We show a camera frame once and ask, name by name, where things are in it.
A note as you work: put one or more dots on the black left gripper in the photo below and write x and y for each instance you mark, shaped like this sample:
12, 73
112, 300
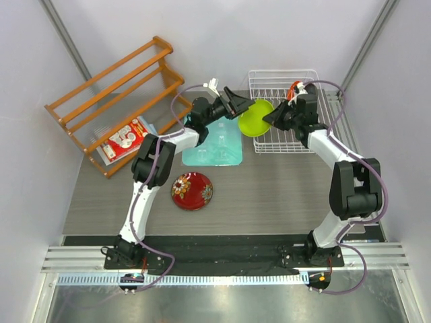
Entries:
236, 103

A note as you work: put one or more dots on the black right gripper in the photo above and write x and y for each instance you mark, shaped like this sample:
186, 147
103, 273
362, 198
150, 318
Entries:
274, 118

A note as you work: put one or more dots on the lime green plate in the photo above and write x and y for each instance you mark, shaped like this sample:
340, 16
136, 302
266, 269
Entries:
251, 123

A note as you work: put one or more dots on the red floral plate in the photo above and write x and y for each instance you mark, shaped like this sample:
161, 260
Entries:
192, 191

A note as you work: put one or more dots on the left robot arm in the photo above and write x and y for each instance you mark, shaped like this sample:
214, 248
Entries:
151, 169

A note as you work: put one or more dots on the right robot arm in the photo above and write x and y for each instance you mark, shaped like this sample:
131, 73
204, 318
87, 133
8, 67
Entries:
356, 190

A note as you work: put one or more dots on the orange wooden shelf rack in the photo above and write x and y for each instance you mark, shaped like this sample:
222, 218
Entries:
140, 85

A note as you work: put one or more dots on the teal shirt folding board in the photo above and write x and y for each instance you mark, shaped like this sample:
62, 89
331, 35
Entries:
222, 147

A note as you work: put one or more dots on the red book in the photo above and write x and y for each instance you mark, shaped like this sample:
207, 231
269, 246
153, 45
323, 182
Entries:
126, 139

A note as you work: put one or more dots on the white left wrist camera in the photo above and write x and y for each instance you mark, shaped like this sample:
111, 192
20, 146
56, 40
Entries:
212, 85

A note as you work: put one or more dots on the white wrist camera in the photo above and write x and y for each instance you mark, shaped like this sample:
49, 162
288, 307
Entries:
298, 88
212, 85

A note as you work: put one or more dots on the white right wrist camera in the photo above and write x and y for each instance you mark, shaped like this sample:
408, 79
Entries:
298, 88

